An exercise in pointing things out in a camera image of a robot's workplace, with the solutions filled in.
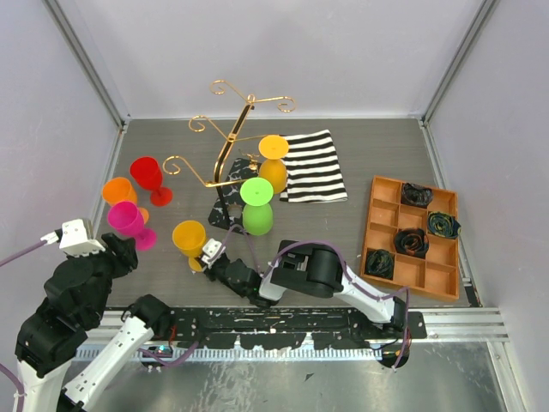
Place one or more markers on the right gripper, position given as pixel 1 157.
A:
pixel 209 271

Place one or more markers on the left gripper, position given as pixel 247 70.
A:
pixel 126 257

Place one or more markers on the yellow wine glass cluster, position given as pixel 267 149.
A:
pixel 190 237

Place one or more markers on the green plastic wine glass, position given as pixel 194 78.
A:
pixel 258 217

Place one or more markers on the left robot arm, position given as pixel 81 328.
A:
pixel 75 301

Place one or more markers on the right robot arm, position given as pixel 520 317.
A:
pixel 311 268

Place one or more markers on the pink plastic wine glass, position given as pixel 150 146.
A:
pixel 127 219

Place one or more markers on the orange plastic wine glass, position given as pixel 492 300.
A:
pixel 120 189

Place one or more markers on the red plastic wine glass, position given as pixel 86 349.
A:
pixel 147 174

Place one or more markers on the black white striped cloth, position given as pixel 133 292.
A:
pixel 313 170

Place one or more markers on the rolled dark sock bottom left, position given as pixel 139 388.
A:
pixel 380 263

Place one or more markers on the rolled dark sock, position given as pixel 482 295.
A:
pixel 412 242
pixel 416 195
pixel 443 225
pixel 380 263

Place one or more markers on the rolled dark sock middle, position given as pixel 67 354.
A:
pixel 412 242

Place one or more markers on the rolled dark sock top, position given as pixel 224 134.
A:
pixel 416 195

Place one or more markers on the rolled dark sock right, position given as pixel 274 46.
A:
pixel 443 225

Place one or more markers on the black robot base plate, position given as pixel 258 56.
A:
pixel 275 328

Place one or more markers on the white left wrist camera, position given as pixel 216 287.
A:
pixel 75 238

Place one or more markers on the aluminium frame rail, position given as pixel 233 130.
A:
pixel 451 325

